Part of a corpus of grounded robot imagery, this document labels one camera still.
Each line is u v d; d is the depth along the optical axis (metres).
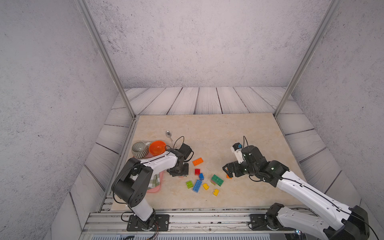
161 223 0.73
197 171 0.89
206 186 0.85
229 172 0.68
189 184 0.85
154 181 0.86
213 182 0.84
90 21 0.74
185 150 0.75
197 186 0.83
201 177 0.87
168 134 1.08
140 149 0.99
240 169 0.67
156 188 0.85
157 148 0.99
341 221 0.39
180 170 0.77
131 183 0.45
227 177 0.70
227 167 0.70
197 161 0.96
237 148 0.69
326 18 0.74
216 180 0.83
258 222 0.73
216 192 0.82
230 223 0.74
